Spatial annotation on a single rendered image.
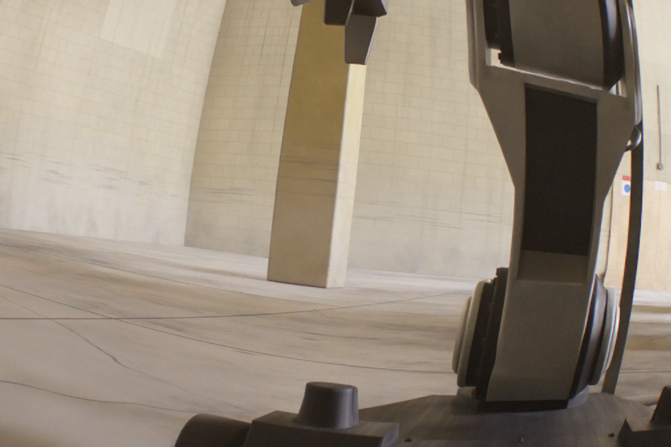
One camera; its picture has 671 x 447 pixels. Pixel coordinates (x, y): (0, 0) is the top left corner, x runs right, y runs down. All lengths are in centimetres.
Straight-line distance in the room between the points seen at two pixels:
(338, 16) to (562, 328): 36
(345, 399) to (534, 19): 37
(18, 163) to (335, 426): 1188
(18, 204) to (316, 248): 528
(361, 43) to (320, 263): 774
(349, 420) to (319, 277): 793
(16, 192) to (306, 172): 512
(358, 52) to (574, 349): 37
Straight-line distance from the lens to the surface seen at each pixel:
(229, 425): 84
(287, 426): 81
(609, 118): 89
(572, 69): 91
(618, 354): 183
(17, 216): 1272
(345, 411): 82
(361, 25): 104
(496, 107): 89
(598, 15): 88
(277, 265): 885
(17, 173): 1261
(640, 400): 221
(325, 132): 880
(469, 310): 100
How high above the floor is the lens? 36
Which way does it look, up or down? 1 degrees up
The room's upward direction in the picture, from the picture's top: 6 degrees clockwise
